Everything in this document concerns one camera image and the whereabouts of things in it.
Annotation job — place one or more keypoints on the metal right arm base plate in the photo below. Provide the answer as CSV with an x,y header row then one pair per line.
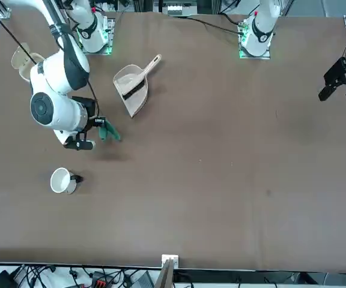
x,y
110,36

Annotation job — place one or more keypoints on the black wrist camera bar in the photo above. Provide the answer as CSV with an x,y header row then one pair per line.
x,y
83,145

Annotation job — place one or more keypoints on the aluminium frame post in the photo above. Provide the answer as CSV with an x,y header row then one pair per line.
x,y
169,270

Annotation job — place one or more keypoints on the cream bin with lid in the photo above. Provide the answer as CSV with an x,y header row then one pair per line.
x,y
23,69

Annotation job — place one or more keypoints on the beige hand brush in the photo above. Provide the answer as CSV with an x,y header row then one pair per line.
x,y
143,76

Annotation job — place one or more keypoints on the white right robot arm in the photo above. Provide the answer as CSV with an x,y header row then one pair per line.
x,y
59,72

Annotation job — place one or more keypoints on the beige plastic dustpan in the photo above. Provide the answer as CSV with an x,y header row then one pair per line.
x,y
132,102

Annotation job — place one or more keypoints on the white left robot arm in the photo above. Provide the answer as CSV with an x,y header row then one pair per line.
x,y
260,33

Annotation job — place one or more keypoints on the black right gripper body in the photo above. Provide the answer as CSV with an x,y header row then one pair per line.
x,y
89,108

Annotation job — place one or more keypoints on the green cloth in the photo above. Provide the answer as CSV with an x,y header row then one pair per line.
x,y
108,132

